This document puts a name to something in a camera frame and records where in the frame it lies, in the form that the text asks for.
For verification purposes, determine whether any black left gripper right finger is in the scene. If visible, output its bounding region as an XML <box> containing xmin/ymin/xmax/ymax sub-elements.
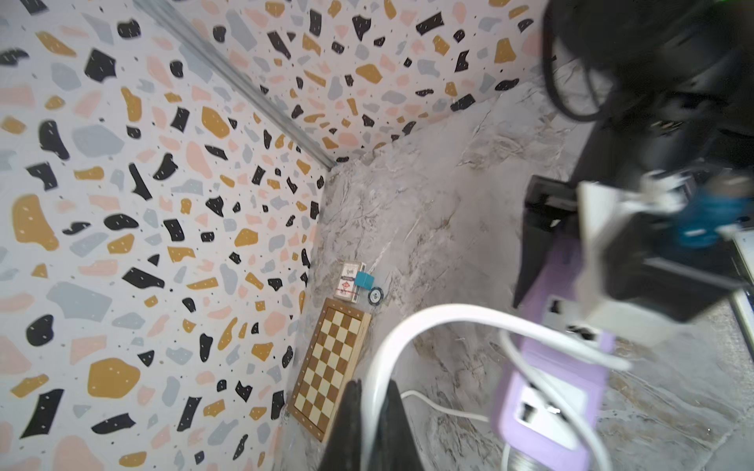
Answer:
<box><xmin>376</xmin><ymin>381</ymin><xmax>423</xmax><ymax>471</ymax></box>

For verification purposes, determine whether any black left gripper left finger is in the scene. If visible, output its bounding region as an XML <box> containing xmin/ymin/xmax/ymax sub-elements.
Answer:
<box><xmin>318</xmin><ymin>380</ymin><xmax>362</xmax><ymax>471</ymax></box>

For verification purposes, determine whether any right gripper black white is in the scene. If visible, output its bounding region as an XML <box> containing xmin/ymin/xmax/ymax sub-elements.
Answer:
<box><xmin>512</xmin><ymin>117</ymin><xmax>753</xmax><ymax>308</ymax></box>

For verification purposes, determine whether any white power cord with plug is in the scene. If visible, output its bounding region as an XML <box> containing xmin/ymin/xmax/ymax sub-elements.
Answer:
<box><xmin>358</xmin><ymin>302</ymin><xmax>631</xmax><ymax>471</ymax></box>

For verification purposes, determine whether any purple power strip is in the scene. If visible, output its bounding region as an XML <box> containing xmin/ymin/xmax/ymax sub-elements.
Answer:
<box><xmin>491</xmin><ymin>237</ymin><xmax>615</xmax><ymax>470</ymax></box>

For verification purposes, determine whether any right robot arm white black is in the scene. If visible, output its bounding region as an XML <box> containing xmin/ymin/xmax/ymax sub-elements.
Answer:
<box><xmin>514</xmin><ymin>1</ymin><xmax>753</xmax><ymax>320</ymax></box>

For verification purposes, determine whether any wooden chess board box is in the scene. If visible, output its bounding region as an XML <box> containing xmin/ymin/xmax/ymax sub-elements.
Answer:
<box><xmin>289</xmin><ymin>298</ymin><xmax>371</xmax><ymax>443</ymax></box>

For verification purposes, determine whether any small black round object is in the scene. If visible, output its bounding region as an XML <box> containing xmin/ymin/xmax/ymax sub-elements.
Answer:
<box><xmin>368</xmin><ymin>287</ymin><xmax>385</xmax><ymax>306</ymax></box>

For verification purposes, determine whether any playing card box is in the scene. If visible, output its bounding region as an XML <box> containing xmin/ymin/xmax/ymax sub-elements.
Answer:
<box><xmin>335</xmin><ymin>261</ymin><xmax>365</xmax><ymax>303</ymax></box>

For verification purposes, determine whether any small teal block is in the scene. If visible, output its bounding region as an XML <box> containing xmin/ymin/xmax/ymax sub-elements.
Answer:
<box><xmin>355</xmin><ymin>271</ymin><xmax>374</xmax><ymax>290</ymax></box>

